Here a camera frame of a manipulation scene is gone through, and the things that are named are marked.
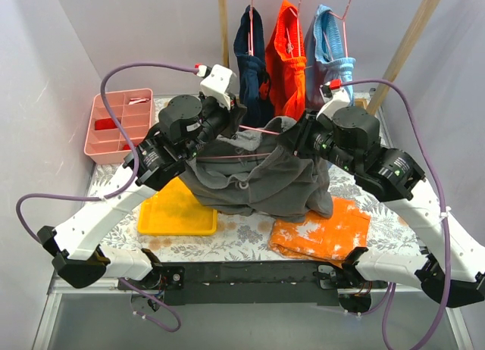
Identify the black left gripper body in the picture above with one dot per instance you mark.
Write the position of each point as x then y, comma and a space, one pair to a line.
235, 115

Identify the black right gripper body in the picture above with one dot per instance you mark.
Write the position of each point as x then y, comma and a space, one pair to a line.
301, 130

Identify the pink wire hanger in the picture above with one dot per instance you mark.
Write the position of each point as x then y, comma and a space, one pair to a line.
245, 129

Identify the grey shorts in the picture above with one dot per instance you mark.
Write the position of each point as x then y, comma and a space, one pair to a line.
280, 185

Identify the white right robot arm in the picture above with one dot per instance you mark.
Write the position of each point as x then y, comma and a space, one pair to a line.
398, 182

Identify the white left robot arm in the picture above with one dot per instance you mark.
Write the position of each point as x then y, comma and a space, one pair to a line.
79, 258

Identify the red orange shorts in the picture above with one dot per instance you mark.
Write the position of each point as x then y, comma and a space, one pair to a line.
287, 92

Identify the navy blue shorts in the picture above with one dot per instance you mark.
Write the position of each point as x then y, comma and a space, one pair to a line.
254, 80

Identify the pink hanger with navy shorts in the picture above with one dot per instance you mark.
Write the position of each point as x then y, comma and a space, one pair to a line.
251, 33

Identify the light blue shorts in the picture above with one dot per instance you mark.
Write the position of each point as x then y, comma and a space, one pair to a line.
326, 58

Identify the pink hanger with red shorts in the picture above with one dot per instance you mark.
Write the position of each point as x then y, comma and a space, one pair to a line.
296, 52

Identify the orange white folded shorts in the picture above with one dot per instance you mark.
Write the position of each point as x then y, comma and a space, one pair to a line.
322, 239

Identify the pink hanger with blue shorts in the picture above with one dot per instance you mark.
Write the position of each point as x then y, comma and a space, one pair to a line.
342, 18

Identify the white red cloth back compartment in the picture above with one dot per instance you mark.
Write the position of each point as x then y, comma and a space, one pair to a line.
135, 101

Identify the red folded cloth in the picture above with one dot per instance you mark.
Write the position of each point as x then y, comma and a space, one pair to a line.
104, 124

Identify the pink divided organizer box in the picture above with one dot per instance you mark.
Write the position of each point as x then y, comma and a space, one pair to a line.
134, 109

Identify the yellow plastic tray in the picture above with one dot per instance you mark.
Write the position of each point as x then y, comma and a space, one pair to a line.
175, 211

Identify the floral table mat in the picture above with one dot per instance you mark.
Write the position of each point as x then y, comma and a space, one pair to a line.
240, 238

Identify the wooden clothes rack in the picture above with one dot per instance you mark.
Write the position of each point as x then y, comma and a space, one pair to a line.
413, 33

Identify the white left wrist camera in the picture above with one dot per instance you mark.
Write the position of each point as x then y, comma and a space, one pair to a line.
216, 83

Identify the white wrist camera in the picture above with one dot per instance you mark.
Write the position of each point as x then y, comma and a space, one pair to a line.
334, 96
216, 83

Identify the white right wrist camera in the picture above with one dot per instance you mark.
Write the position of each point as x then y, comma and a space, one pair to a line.
334, 96

